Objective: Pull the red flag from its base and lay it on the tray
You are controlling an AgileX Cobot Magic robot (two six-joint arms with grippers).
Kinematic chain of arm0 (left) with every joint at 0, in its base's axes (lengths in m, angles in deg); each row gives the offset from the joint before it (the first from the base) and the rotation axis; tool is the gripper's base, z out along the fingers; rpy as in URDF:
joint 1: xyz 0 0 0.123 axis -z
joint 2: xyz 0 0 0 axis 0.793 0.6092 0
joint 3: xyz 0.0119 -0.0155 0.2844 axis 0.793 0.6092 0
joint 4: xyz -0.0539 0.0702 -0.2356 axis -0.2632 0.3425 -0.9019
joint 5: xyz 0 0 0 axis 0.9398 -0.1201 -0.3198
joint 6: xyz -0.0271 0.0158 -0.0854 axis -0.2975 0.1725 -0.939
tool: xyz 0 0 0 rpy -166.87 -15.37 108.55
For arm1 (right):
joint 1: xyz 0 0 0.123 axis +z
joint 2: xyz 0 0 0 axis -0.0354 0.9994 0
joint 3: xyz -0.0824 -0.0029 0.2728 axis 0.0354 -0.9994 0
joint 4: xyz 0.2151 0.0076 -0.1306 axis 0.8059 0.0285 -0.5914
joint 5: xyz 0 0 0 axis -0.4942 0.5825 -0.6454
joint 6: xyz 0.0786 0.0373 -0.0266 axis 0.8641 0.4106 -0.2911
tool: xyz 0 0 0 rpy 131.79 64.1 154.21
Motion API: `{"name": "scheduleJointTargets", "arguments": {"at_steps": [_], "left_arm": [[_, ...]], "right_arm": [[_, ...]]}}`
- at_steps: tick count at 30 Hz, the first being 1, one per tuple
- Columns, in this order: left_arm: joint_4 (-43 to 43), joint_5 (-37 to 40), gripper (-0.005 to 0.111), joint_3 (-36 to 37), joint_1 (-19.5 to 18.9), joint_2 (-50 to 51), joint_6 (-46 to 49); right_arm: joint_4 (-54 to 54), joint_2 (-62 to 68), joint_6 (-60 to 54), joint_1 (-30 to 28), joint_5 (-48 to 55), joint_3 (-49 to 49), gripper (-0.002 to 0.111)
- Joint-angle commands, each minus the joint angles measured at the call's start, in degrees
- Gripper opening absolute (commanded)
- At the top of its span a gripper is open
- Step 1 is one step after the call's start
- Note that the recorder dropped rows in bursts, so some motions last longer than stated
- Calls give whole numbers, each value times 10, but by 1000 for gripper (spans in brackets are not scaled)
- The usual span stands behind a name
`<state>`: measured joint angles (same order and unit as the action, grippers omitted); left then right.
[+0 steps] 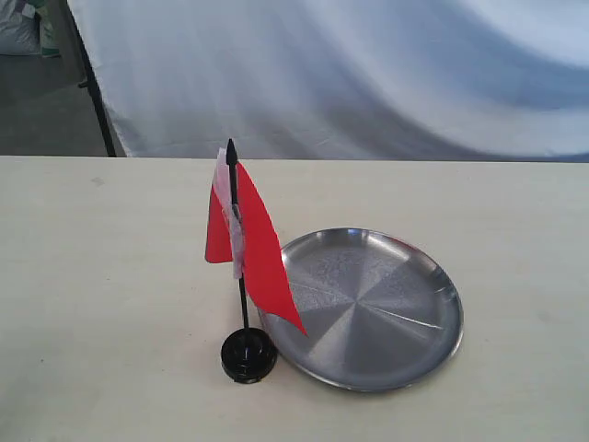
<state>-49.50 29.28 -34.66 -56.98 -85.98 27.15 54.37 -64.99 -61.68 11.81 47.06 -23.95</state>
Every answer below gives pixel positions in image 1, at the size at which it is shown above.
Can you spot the white sack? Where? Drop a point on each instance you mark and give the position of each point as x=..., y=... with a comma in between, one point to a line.
x=19, y=29

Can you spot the green printed white bag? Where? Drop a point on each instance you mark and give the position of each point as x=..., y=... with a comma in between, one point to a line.
x=48, y=43

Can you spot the red flag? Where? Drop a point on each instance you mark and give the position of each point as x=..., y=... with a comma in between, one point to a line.
x=240, y=231

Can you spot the round steel plate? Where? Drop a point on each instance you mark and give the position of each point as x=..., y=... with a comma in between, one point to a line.
x=378, y=313

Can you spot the black backdrop stand pole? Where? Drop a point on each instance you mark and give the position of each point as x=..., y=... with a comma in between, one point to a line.
x=87, y=79

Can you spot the black round flag base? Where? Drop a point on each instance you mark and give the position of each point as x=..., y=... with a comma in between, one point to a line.
x=248, y=355

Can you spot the white backdrop cloth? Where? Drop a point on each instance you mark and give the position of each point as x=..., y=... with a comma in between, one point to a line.
x=416, y=80

